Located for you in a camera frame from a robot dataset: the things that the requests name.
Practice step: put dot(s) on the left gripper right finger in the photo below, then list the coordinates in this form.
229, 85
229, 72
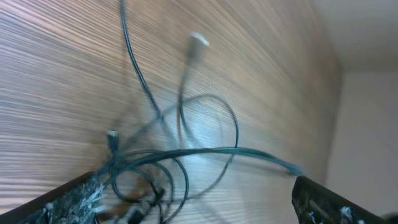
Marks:
315, 204

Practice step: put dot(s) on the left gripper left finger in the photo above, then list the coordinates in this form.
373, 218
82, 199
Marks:
73, 202

